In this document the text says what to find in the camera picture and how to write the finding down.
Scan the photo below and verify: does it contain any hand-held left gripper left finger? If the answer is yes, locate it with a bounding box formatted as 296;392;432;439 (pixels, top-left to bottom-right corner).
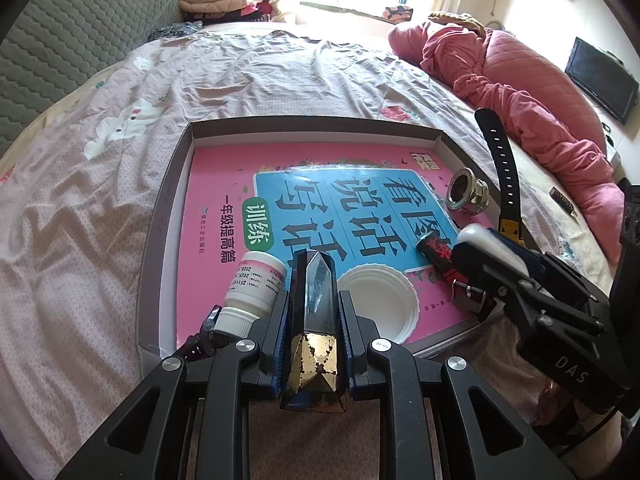
55;290;293;480

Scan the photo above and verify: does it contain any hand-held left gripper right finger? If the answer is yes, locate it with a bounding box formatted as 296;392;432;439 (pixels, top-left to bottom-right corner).
337;289;576;480

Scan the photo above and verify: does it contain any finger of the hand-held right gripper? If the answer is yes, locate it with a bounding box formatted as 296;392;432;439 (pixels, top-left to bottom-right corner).
470;257;606;342
487;227;591;302

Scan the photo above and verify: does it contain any black and gold crystal obelisk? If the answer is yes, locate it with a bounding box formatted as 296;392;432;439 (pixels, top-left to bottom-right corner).
280;247;351;415

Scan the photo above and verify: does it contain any white ribbed cup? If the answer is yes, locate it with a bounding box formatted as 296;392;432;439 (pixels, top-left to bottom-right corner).
337;266;420;346

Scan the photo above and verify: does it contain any white pill bottle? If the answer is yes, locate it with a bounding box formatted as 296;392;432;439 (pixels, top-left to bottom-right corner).
212;252;290;338

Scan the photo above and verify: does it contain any black plastic clip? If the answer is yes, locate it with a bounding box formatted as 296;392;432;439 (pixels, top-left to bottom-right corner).
175;305;223;361

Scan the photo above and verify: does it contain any brass metal fitting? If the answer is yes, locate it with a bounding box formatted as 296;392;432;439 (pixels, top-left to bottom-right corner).
446;167;496;215

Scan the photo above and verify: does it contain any red and black lighter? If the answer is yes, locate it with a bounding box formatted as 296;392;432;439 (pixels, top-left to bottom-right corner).
416;234;463;286

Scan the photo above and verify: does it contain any black and yellow wristwatch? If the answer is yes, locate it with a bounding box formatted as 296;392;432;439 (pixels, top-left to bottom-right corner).
451;107;526;321

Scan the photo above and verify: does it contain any grey shallow cardboard box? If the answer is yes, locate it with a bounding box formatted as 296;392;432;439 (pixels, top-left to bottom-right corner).
135;119;506;361

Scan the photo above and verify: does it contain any small black case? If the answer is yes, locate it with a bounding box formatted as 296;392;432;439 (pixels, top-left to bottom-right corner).
549;187;581;221

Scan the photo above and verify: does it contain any pink and blue book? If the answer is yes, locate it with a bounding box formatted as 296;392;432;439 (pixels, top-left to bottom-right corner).
175;141;483;348

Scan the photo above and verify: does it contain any pink quilt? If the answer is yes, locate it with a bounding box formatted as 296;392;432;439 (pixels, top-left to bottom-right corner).
389;20;623;261

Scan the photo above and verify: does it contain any black television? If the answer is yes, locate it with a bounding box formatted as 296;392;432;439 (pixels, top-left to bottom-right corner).
565;36;640;126

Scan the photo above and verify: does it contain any pink floral bed sheet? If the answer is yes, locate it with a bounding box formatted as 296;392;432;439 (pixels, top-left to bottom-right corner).
0;20;621;480

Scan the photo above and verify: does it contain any tan knitted cloth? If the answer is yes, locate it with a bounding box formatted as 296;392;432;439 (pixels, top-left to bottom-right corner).
427;10;488;36

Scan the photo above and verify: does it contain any blue patterned cloth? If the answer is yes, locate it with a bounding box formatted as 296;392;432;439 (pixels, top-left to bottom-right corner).
150;20;206;41

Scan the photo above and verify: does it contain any grey quilted headboard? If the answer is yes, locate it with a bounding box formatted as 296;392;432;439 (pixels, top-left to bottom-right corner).
0;0;183;156

